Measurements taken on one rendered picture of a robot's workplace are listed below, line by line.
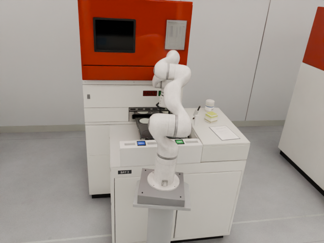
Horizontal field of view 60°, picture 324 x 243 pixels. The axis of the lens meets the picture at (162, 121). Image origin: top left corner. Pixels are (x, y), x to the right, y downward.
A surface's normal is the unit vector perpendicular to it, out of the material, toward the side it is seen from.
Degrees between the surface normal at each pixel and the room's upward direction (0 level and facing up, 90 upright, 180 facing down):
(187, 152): 90
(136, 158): 90
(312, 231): 0
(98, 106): 90
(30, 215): 0
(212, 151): 90
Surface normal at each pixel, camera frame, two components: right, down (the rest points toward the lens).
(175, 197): 0.11, -0.90
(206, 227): 0.18, 0.43
